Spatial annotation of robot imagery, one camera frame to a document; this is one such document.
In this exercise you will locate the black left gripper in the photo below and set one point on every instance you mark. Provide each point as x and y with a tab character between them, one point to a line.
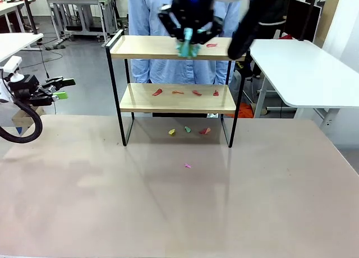
25	91

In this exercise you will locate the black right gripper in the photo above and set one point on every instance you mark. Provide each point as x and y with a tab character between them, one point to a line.
193	11

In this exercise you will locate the teal cleaning cloth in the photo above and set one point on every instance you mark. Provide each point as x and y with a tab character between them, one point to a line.
186	50

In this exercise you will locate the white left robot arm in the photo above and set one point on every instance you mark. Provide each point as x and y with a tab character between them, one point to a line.
2	92

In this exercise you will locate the person in light blue shirt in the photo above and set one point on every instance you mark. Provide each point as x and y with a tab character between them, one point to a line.
168	70

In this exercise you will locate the cardboard box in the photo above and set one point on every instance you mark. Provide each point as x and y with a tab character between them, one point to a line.
21	120

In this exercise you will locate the person in black jacket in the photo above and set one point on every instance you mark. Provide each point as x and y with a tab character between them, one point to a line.
272	28

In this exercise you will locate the grey metal workbench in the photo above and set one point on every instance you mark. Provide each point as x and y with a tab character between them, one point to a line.
75	0

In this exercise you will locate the white desk with dark legs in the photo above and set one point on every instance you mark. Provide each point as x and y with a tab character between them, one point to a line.
11	7

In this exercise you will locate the green paper scrap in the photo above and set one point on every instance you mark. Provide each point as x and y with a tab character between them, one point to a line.
187	129

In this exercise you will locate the yellow paper scrap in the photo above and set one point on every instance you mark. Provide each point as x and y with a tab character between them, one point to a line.
172	132

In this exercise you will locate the black monitor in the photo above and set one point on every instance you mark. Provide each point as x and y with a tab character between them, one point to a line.
310	19

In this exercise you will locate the white side table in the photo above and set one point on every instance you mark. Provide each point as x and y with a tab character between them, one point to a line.
303	73

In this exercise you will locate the brown cardboard panel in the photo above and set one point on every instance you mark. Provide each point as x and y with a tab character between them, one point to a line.
329	14

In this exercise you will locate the pink paper scrap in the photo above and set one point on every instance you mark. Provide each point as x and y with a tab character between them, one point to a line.
188	165

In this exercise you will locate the wooden shelf with black frame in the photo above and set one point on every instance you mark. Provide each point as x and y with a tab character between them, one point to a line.
146	47

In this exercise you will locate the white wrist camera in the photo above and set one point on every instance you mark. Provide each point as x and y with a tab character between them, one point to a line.
12	66

